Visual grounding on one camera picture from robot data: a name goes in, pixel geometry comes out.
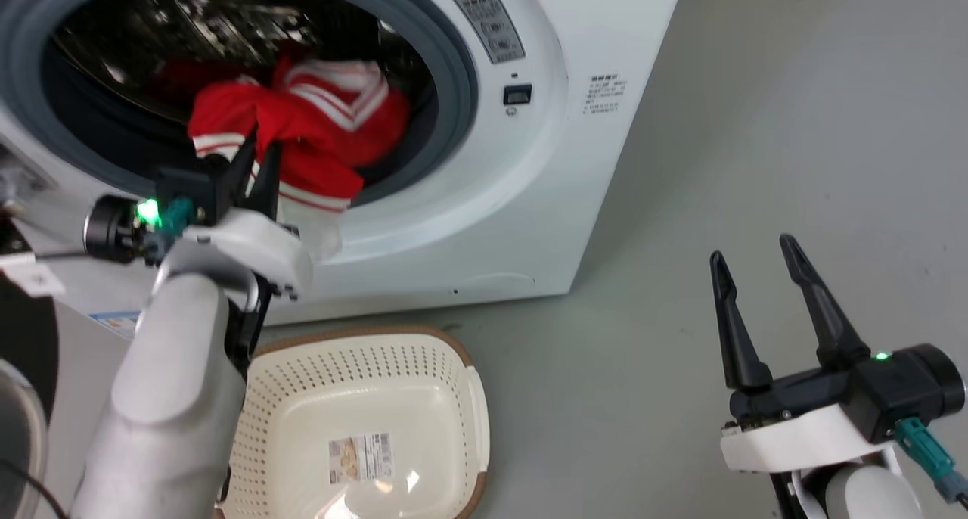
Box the steel washing machine drum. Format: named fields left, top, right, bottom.
left=51, top=0, right=424, bottom=96

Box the teal left cable connector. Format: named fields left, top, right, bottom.
left=140, top=196, right=199, bottom=267

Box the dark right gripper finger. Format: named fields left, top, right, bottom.
left=709, top=250, right=774, bottom=393
left=779, top=233, right=873, bottom=370

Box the cream perforated laundry basket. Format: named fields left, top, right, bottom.
left=214, top=325, right=491, bottom=519

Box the product label sticker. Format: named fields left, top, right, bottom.
left=327, top=431, right=395, bottom=485

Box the blue and white sticker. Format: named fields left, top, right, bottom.
left=88, top=310, right=141, bottom=340

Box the teal right cable connector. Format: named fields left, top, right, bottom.
left=895, top=416, right=968, bottom=506

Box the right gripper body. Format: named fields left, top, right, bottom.
left=718, top=343, right=968, bottom=475

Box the thin black cable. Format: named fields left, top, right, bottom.
left=0, top=458, right=70, bottom=519

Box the white front-load washing machine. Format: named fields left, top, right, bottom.
left=0, top=0, right=687, bottom=328

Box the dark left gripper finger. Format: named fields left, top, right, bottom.
left=218, top=128, right=259, bottom=211
left=248, top=142, right=284, bottom=219

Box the grey warning sticker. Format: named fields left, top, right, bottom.
left=447, top=0, right=526, bottom=65

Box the teal cable connector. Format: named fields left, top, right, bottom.
left=140, top=196, right=199, bottom=267
left=895, top=416, right=968, bottom=506

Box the small printed text label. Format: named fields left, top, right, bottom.
left=582, top=73, right=628, bottom=116

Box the red garment with white stripes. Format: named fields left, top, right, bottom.
left=187, top=56, right=412, bottom=214

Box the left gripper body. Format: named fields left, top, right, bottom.
left=83, top=166, right=315, bottom=302

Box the grey rubber door gasket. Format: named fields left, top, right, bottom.
left=0, top=0, right=480, bottom=208

